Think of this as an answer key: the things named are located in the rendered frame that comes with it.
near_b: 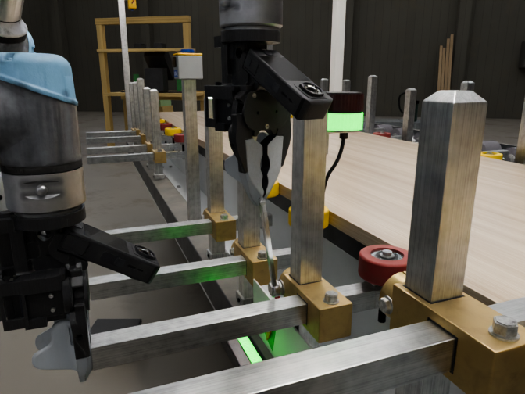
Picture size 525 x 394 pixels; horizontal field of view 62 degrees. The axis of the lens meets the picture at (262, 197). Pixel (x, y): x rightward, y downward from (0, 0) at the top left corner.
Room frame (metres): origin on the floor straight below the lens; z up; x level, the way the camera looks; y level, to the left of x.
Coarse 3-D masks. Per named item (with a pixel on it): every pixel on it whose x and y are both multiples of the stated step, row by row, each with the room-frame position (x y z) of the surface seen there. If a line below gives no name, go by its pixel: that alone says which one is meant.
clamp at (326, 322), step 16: (288, 272) 0.62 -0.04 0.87; (288, 288) 0.59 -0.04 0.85; (304, 288) 0.56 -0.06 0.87; (320, 288) 0.56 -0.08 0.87; (320, 304) 0.51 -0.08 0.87; (336, 304) 0.51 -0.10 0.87; (320, 320) 0.50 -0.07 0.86; (336, 320) 0.51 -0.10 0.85; (320, 336) 0.50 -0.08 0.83; (336, 336) 0.51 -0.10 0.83
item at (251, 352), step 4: (240, 340) 0.69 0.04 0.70; (244, 340) 0.69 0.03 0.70; (248, 340) 0.69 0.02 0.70; (244, 344) 0.68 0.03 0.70; (248, 344) 0.68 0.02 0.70; (244, 348) 0.67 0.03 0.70; (248, 348) 0.66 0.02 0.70; (252, 348) 0.66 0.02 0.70; (248, 352) 0.65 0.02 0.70; (252, 352) 0.65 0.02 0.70; (256, 352) 0.65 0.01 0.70; (248, 356) 0.64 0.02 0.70; (252, 356) 0.64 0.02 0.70; (256, 356) 0.64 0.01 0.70; (252, 360) 0.63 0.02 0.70; (256, 360) 0.63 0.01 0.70; (260, 360) 0.63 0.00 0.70
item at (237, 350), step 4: (232, 340) 0.69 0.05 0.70; (236, 340) 0.69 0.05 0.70; (232, 344) 0.68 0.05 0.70; (236, 344) 0.68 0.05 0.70; (232, 348) 0.66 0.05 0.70; (236, 348) 0.66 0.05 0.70; (240, 348) 0.66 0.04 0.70; (236, 352) 0.65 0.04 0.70; (240, 352) 0.65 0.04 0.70; (244, 352) 0.65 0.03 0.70; (236, 356) 0.64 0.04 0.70; (240, 356) 0.64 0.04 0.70; (244, 356) 0.64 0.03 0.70; (240, 360) 0.63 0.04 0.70; (244, 360) 0.63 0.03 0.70; (248, 360) 0.63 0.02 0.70; (240, 364) 0.62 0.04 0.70; (244, 364) 0.62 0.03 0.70
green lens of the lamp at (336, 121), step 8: (328, 120) 0.59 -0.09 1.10; (336, 120) 0.58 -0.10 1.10; (344, 120) 0.58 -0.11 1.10; (352, 120) 0.58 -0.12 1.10; (360, 120) 0.59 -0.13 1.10; (328, 128) 0.59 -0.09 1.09; (336, 128) 0.58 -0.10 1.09; (344, 128) 0.58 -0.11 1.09; (352, 128) 0.58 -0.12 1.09; (360, 128) 0.59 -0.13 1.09
